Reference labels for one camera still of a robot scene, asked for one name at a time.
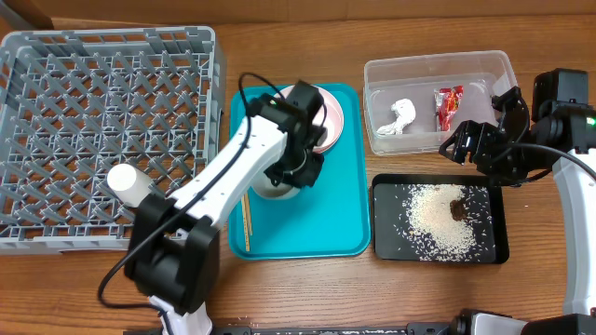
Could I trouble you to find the rice pile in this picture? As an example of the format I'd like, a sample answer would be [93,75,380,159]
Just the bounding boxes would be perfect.
[394,184,494,262]

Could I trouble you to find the white round plate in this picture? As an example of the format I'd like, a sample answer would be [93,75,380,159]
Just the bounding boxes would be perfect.
[274,84,345,154]

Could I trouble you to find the grey dish rack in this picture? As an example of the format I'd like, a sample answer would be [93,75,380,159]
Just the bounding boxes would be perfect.
[1,26,225,255]

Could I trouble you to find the white paper cup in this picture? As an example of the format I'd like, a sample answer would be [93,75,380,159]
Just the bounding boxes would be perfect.
[106,164,152,208]

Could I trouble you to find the grey bowl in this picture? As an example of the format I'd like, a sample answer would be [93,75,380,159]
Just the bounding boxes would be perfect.
[251,174,300,200]

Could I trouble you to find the black waste tray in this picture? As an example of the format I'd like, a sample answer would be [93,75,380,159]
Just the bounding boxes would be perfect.
[371,174,509,264]

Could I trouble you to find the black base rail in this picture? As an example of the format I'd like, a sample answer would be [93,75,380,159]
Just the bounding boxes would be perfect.
[125,308,527,335]

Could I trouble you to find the wooden chopstick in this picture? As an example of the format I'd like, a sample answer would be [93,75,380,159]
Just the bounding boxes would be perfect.
[241,201,251,252]
[242,194,253,236]

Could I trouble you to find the teal plastic tray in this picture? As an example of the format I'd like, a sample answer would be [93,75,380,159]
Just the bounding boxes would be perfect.
[228,83,372,261]

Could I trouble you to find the clear plastic bin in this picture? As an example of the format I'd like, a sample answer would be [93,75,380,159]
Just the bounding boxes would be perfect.
[363,50,517,155]

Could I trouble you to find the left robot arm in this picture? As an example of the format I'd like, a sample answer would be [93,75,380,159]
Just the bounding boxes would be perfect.
[107,81,326,334]

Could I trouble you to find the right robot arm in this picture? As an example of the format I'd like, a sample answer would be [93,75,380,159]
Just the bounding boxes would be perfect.
[451,68,595,334]

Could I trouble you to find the red snack wrapper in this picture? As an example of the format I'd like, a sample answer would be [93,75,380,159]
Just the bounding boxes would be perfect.
[434,86,464,131]

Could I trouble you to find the white tissue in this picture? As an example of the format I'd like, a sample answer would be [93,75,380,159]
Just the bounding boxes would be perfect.
[377,99,416,136]

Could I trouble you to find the pink bowl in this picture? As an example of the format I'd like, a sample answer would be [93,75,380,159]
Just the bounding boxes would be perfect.
[278,87,342,151]

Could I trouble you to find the brown food scrap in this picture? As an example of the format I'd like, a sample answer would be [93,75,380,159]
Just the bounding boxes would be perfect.
[450,199,467,221]

